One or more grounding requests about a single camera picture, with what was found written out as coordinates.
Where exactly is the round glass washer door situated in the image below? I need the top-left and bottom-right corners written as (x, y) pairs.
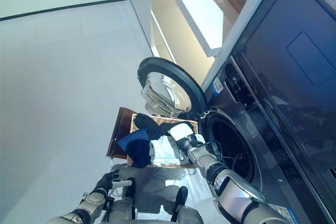
top-left (136, 56), bottom-right (207, 119)

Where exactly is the dark grey stacked dryer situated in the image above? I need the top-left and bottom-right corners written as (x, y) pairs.
top-left (232, 0), bottom-right (336, 175)

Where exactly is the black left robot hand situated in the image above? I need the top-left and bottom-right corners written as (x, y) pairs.
top-left (94, 170), bottom-right (133, 197)

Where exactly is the blue white energy label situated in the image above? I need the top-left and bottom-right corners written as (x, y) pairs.
top-left (267, 204), bottom-right (292, 218)

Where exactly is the brown acrylic stand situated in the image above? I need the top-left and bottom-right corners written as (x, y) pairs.
top-left (106, 107), bottom-right (134, 159)

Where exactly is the white counter cabinet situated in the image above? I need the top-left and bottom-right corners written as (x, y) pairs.
top-left (128, 0), bottom-right (229, 78)

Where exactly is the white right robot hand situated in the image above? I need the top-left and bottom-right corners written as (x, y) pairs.
top-left (167, 123), bottom-right (197, 143)

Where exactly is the black garment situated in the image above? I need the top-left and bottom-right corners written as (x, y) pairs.
top-left (133, 113), bottom-right (194, 141)

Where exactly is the small blue washer sticker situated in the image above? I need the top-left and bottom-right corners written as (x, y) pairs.
top-left (213, 79), bottom-right (224, 95)

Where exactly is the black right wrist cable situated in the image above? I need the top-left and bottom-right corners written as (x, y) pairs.
top-left (194, 140), bottom-right (239, 168)

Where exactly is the blue garment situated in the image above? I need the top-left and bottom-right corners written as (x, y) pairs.
top-left (117, 129), bottom-right (152, 169)

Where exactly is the wicker laundry basket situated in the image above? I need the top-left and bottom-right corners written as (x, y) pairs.
top-left (127, 113), bottom-right (199, 169)

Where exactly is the grey front-load washing machine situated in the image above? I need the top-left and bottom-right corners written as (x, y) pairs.
top-left (202, 56), bottom-right (336, 224)

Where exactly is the white garment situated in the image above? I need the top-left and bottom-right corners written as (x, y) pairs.
top-left (149, 134), bottom-right (205, 167)

